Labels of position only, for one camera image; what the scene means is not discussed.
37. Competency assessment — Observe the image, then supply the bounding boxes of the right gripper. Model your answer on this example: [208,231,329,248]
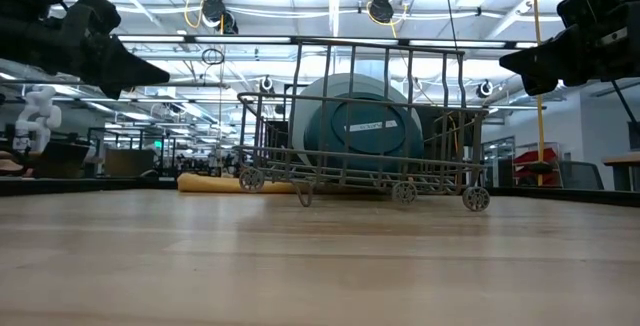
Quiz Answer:
[499,0,640,97]

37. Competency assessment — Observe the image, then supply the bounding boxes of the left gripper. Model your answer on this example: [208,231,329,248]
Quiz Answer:
[0,10,171,100]

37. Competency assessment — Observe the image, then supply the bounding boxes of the dark green plate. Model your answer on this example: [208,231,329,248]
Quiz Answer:
[302,94,427,173]

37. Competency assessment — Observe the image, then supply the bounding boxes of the large light blue plate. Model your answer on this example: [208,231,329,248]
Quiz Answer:
[290,71,424,132]

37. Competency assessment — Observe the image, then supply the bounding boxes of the red storage bins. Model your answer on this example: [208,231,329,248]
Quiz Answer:
[513,146,559,187]

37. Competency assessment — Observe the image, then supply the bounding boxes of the brown cardboard box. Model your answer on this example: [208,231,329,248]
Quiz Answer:
[102,147,158,178]

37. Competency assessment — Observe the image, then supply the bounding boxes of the black laptop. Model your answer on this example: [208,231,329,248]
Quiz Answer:
[32,140,95,179]

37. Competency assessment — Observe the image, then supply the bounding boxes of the grey chair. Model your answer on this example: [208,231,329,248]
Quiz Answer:
[558,159,605,191]

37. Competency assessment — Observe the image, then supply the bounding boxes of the wooden top workbench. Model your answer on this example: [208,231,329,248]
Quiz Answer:
[602,151,640,192]

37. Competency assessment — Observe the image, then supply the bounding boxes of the person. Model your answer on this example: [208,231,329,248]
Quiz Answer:
[0,149,26,177]

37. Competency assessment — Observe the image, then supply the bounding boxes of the yellow-orange folded towel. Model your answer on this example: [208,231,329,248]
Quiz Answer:
[176,171,302,195]

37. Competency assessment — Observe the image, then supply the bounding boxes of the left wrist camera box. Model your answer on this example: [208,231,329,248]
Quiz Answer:
[67,0,122,40]

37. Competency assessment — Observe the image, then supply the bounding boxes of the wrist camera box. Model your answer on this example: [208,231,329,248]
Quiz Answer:
[557,0,640,30]
[67,0,122,40]

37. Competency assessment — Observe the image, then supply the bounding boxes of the yellow strap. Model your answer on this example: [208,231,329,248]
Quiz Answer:
[531,0,548,187]

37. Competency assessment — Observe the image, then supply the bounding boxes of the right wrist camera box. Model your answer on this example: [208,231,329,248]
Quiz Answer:
[557,0,640,30]

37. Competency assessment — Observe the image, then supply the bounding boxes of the black cable reel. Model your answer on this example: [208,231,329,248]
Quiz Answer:
[199,0,240,36]
[368,0,396,24]

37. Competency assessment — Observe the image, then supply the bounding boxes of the grey wire dish rack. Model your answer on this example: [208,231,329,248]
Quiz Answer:
[235,38,492,213]

